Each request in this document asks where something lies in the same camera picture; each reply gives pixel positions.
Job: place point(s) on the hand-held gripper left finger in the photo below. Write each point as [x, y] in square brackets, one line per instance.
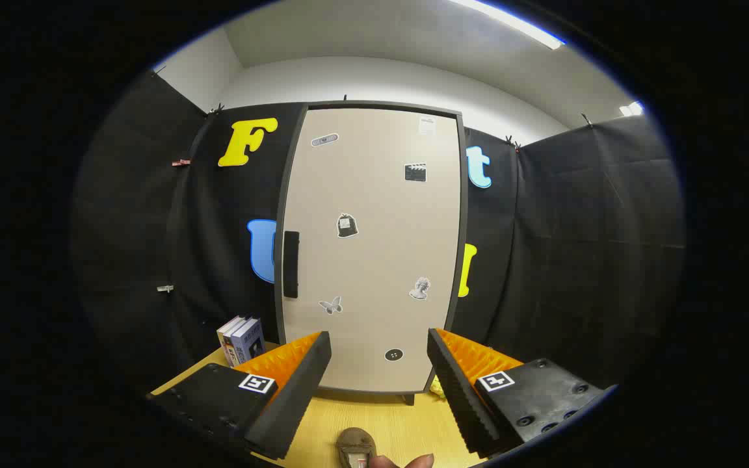
[296, 396]

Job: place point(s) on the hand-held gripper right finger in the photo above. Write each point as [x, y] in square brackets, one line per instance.
[462, 396]

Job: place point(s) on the brown fuzzy shoe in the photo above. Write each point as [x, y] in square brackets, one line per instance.
[355, 443]

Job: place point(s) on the beige shoe cabinet door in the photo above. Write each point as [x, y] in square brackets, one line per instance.
[374, 273]

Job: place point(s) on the yellow plush toy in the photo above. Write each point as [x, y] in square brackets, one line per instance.
[437, 388]

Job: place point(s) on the blue cover book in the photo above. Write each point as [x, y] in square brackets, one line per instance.
[248, 341]

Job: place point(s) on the white cover book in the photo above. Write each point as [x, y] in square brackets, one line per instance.
[227, 333]

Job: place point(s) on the black backdrop cloth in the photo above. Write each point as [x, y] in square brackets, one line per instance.
[576, 247]

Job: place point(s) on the small ceiling light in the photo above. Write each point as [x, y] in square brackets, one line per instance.
[632, 109]

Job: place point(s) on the long ceiling light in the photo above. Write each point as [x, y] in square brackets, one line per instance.
[511, 23]

